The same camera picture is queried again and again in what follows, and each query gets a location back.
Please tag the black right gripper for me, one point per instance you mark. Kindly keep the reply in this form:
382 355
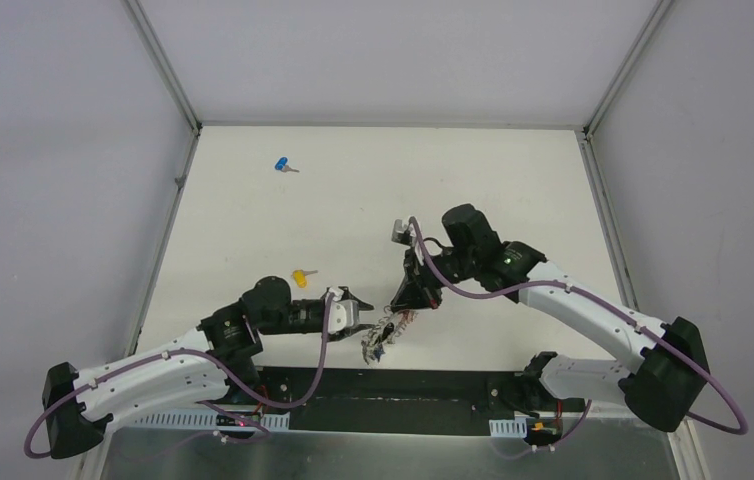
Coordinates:
417 289

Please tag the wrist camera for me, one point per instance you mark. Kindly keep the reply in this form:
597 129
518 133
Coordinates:
342 311
403 233

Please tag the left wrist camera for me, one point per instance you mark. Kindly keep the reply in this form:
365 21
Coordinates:
342 311

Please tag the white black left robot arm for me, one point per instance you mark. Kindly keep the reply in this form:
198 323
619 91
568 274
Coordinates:
207 363

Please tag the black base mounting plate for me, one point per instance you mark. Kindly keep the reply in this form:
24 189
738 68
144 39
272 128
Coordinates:
421 402

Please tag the yellow capped key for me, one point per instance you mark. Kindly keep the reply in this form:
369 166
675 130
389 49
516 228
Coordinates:
301 277

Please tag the metal disc with keyrings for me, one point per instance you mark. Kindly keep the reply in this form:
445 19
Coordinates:
384 333

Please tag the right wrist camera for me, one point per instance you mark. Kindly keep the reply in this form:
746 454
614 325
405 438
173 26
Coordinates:
403 233

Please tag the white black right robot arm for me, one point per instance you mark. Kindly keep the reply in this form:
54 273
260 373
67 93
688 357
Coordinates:
656 369

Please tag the blue capped key far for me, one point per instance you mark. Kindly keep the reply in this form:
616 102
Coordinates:
282 165

